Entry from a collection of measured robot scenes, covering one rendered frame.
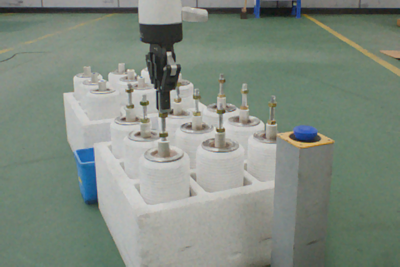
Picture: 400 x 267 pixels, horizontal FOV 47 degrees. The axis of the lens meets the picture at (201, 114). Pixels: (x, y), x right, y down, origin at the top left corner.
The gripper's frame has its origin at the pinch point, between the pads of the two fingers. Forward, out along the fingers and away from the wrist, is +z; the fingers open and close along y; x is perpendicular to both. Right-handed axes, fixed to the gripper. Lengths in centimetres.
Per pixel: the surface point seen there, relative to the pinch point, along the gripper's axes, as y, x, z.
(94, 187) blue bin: -34.3, -8.1, 30.9
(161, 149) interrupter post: 0.7, -0.9, 9.1
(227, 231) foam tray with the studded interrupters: 7.6, 9.5, 25.3
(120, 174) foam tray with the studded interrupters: -10.5, -6.4, 17.7
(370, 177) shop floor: -17, 69, 36
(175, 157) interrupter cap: 2.5, 1.2, 10.4
